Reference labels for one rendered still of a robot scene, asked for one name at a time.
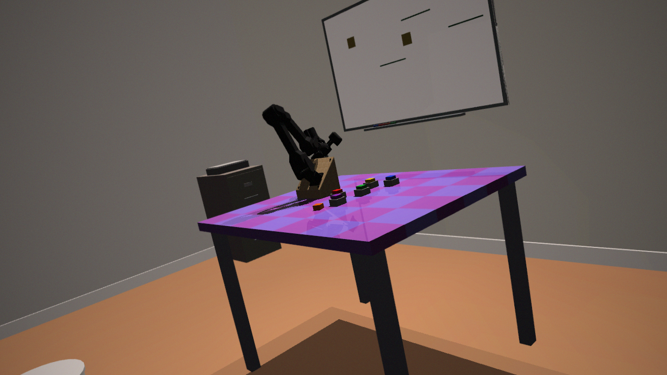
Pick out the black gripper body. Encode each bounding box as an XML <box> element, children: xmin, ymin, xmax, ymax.
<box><xmin>311</xmin><ymin>132</ymin><xmax>342</xmax><ymax>159</ymax></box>

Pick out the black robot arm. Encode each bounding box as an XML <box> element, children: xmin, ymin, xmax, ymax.
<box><xmin>262</xmin><ymin>104</ymin><xmax>325</xmax><ymax>186</ymax></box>

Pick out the yellow button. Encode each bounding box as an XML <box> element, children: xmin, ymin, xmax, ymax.
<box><xmin>363</xmin><ymin>178</ymin><xmax>379</xmax><ymax>189</ymax></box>

